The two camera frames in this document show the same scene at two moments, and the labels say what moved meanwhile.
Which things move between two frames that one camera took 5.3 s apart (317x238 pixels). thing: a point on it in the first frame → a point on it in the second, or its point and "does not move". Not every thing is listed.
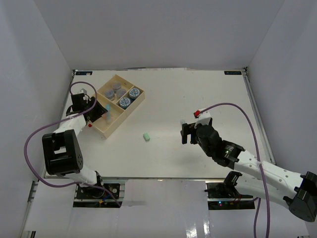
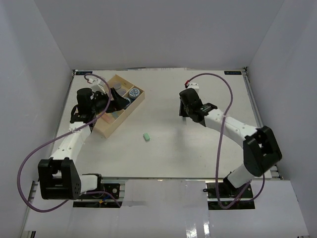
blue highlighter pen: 109,113 → 115,114
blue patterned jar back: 134,92 does not move
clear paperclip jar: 116,86 does not move
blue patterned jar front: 125,102 does not move
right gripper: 187,129 → 182,113
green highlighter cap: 146,136 does not move
